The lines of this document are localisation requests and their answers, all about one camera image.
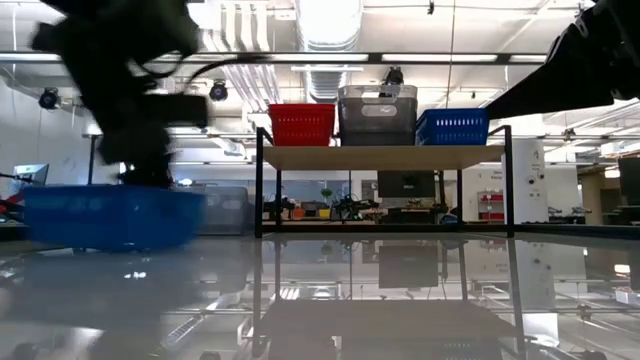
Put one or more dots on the red storage rack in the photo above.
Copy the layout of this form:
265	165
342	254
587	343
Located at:
492	214

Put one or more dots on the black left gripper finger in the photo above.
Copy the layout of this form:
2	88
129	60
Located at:
135	178
160	177

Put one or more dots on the grey translucent plastic basket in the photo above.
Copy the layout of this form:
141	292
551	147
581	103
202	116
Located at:
350	130
225	210
350	91

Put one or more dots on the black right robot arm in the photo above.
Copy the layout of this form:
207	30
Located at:
565	75

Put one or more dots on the black overhead camera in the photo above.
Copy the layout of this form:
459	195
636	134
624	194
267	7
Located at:
394	76

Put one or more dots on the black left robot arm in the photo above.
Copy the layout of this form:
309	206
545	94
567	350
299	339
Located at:
115	45

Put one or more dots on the black ceiling camera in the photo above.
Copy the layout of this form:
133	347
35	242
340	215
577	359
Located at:
49	99
218	91

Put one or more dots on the yellow box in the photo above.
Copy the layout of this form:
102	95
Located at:
324	214

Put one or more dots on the silver ventilation duct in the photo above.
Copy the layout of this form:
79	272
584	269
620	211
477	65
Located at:
327	30

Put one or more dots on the black background robot arm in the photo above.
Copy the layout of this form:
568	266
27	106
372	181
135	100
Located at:
350	207

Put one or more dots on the computer monitor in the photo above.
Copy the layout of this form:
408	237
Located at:
31	174

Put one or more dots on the red background object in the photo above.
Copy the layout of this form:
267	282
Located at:
7	205

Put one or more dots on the black wall screen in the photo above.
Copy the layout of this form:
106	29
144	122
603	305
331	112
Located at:
406	184

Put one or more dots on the black background table frame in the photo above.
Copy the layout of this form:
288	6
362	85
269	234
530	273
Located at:
92	160

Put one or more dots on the wooden shelf with black frame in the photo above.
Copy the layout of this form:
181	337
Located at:
380	157

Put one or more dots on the orange box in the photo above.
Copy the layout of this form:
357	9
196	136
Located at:
298	214

